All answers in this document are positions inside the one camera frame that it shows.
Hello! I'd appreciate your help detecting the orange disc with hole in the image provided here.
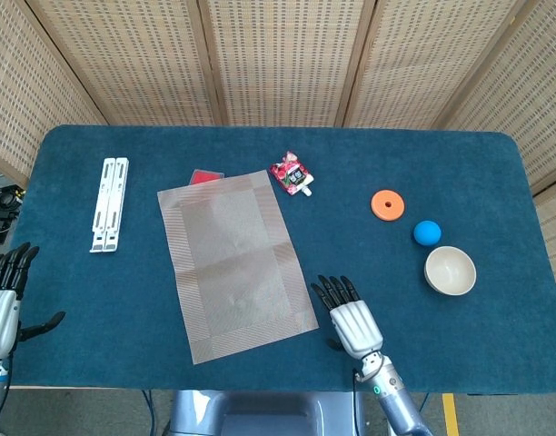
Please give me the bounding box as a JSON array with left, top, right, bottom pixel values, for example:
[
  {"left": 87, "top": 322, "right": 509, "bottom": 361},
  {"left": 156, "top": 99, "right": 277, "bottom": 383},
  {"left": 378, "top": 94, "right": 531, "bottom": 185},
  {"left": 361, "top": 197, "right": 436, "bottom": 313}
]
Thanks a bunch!
[{"left": 370, "top": 188, "right": 406, "bottom": 223}]

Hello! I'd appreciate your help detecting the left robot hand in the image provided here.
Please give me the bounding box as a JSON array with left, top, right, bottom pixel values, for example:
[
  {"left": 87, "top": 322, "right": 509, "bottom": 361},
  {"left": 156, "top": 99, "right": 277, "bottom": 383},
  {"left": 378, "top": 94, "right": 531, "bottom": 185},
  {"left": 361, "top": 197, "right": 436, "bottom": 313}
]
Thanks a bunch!
[{"left": 0, "top": 242, "right": 66, "bottom": 360}]

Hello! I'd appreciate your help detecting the blue ball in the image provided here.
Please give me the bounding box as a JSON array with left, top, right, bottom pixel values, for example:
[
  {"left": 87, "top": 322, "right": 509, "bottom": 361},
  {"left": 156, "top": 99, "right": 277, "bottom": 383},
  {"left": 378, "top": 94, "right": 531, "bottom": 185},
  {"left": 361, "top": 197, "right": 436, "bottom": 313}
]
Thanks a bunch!
[{"left": 412, "top": 220, "right": 442, "bottom": 248}]

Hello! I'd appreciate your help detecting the brown woven placemat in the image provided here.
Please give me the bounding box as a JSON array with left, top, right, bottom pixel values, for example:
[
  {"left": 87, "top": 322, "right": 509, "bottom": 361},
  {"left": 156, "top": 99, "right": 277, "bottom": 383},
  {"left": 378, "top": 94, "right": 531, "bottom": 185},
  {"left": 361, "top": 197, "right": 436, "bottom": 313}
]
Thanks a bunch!
[{"left": 156, "top": 169, "right": 320, "bottom": 366}]

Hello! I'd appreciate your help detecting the white folding laptop stand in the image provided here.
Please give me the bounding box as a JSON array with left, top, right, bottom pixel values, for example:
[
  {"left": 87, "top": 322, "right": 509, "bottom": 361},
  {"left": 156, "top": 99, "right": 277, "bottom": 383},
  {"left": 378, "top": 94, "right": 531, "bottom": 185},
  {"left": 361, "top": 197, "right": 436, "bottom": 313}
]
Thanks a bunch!
[{"left": 88, "top": 156, "right": 130, "bottom": 254}]

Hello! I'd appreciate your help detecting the blue felt table cover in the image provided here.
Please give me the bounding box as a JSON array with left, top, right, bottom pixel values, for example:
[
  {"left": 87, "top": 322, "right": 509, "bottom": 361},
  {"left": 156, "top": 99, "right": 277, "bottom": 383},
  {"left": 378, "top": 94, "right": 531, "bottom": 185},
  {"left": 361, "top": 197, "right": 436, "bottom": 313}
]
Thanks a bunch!
[{"left": 7, "top": 124, "right": 556, "bottom": 395}]

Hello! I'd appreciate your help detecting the woven bamboo folding screen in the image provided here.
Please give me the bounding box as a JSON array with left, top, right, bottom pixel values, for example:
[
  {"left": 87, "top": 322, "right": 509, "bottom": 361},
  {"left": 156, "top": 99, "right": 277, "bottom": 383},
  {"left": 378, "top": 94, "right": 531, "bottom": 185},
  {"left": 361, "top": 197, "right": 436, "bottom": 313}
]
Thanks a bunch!
[{"left": 0, "top": 0, "right": 556, "bottom": 314}]

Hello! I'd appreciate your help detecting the red drink pouch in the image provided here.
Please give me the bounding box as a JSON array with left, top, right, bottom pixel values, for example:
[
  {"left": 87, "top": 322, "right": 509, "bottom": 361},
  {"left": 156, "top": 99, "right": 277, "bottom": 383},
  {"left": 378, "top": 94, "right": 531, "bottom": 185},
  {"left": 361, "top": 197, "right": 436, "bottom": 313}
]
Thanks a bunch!
[{"left": 268, "top": 151, "right": 316, "bottom": 198}]

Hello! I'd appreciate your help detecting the black floor cable bundle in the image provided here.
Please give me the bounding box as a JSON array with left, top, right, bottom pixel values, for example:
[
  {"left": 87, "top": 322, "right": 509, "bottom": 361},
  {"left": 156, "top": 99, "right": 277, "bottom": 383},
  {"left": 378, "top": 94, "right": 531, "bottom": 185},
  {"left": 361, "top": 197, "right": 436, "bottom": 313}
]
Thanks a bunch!
[{"left": 0, "top": 183, "right": 25, "bottom": 244}]

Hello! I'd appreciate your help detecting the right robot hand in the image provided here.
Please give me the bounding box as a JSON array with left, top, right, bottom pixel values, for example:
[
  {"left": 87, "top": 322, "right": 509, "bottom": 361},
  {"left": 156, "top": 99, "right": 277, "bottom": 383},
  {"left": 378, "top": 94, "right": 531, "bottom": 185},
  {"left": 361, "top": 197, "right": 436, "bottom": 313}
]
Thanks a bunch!
[{"left": 310, "top": 274, "right": 384, "bottom": 362}]

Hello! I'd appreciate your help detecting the red ink pad case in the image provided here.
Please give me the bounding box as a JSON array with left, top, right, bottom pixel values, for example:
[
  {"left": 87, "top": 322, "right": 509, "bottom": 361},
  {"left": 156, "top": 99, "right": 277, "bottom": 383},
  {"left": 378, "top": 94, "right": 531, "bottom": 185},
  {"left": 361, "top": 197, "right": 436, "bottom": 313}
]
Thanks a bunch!
[{"left": 189, "top": 168, "right": 226, "bottom": 186}]

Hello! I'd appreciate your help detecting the cream white small bowl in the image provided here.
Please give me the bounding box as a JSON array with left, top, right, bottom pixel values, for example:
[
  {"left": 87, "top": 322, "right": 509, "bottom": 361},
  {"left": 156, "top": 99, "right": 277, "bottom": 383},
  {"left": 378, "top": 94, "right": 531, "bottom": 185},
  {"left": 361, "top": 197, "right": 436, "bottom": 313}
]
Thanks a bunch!
[{"left": 423, "top": 245, "right": 478, "bottom": 297}]

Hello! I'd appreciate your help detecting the blue-grey robot torso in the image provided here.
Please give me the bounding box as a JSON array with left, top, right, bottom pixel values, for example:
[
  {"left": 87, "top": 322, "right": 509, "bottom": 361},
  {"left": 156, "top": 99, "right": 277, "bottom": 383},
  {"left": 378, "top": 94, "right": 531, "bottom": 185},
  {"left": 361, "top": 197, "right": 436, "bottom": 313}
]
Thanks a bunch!
[{"left": 162, "top": 389, "right": 365, "bottom": 436}]

